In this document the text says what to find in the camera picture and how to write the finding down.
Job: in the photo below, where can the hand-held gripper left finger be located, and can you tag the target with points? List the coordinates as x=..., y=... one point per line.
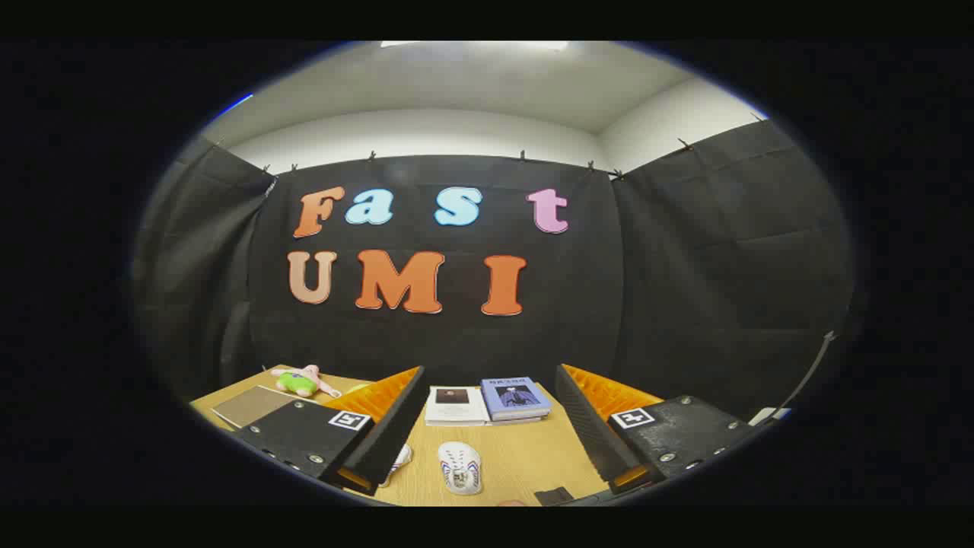
x=396, y=426

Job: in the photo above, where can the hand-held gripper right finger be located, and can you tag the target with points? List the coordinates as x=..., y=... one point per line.
x=586, y=426

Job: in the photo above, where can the pink and green plush toy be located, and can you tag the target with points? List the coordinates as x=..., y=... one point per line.
x=300, y=380

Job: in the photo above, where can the small black flat object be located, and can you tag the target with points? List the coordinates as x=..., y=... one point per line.
x=553, y=495

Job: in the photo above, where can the blue hardcover book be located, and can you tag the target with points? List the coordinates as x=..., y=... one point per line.
x=514, y=397

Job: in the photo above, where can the white book with dark picture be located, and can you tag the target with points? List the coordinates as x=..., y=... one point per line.
x=456, y=403

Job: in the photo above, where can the white canvas shoe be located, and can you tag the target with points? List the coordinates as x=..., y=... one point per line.
x=460, y=468
x=401, y=459

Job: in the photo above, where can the black backdrop cloth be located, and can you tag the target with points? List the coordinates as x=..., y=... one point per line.
x=609, y=266

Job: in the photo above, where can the brown fabric storage box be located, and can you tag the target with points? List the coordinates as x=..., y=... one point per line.
x=247, y=406

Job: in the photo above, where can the white-edged book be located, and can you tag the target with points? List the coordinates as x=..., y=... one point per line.
x=525, y=419

